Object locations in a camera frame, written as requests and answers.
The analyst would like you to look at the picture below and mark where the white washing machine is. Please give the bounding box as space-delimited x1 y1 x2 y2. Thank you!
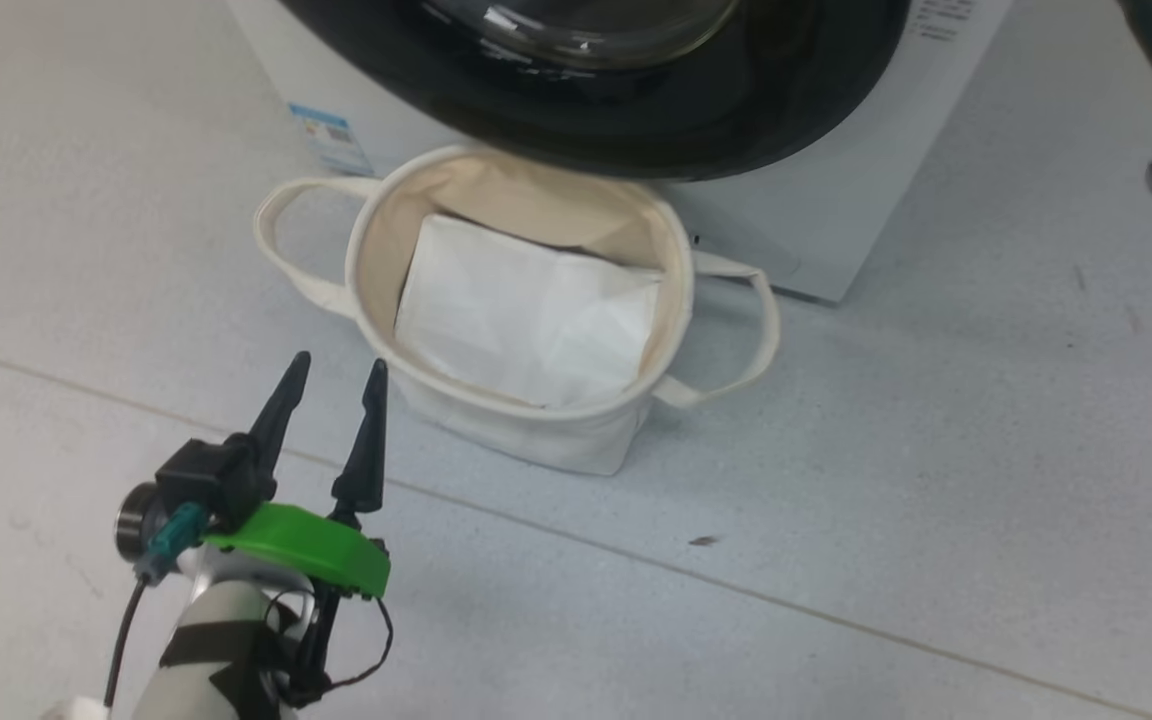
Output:
226 0 1017 304

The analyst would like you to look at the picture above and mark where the blue energy label sticker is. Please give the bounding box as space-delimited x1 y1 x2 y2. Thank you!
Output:
288 102 377 179

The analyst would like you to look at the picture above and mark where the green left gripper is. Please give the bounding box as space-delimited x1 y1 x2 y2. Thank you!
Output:
204 350 392 599

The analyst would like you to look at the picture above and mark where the white basket liner sheet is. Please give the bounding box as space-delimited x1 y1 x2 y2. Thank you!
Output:
394 212 665 409

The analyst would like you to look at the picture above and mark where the black round washing machine door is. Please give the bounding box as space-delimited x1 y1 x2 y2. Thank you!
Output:
276 0 912 183

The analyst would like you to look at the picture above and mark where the cream canvas laundry basket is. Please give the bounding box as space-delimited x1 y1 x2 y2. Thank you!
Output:
254 145 782 477

